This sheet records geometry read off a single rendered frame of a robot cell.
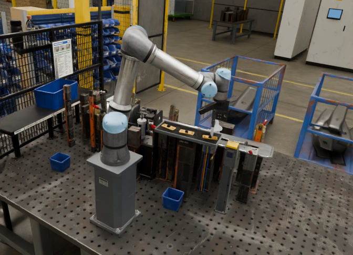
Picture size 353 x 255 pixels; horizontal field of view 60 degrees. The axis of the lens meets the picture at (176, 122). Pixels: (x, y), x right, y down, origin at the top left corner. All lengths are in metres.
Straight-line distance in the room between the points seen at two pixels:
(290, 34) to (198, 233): 8.29
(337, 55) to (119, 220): 8.52
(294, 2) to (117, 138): 8.47
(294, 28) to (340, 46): 1.29
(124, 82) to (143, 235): 0.81
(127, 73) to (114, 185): 0.55
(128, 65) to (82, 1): 1.44
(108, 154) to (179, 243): 0.60
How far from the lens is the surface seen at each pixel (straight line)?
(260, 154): 1.99
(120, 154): 1.53
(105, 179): 1.58
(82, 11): 2.88
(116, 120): 1.48
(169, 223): 1.82
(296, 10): 9.57
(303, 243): 1.94
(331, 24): 9.51
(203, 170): 2.00
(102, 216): 1.76
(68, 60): 2.70
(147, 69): 5.34
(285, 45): 9.69
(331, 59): 9.62
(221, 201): 1.89
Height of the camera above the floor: 1.96
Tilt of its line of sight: 25 degrees down
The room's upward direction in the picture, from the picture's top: 5 degrees clockwise
